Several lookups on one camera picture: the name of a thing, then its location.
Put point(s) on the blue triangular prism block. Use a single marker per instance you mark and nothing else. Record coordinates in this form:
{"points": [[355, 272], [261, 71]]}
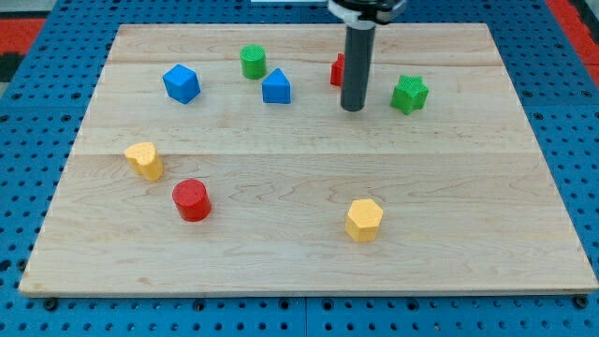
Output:
{"points": [[276, 88]]}

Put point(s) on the red cylinder block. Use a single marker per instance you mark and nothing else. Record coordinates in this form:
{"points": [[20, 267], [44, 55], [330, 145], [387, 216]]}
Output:
{"points": [[192, 200]]}

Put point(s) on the light wooden board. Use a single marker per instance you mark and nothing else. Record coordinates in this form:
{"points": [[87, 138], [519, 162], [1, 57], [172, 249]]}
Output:
{"points": [[470, 207]]}

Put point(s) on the yellow hexagon block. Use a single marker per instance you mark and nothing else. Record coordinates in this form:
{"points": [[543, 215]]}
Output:
{"points": [[363, 220]]}

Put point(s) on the blue cube block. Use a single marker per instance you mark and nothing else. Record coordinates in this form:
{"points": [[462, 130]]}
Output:
{"points": [[181, 84]]}

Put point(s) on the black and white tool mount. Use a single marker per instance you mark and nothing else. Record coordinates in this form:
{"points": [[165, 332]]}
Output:
{"points": [[367, 12]]}

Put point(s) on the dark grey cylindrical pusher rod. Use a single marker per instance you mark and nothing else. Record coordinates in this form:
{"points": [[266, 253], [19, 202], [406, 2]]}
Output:
{"points": [[358, 51]]}

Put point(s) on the green cylinder block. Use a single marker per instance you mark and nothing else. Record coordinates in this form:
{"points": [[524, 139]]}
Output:
{"points": [[253, 61]]}

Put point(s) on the red star block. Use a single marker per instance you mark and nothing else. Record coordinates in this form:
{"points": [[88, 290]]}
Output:
{"points": [[337, 70]]}

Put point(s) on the yellow heart block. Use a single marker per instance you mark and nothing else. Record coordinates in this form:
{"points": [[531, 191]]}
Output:
{"points": [[143, 158]]}

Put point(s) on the green star block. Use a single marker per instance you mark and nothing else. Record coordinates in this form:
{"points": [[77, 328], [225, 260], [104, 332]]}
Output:
{"points": [[409, 94]]}

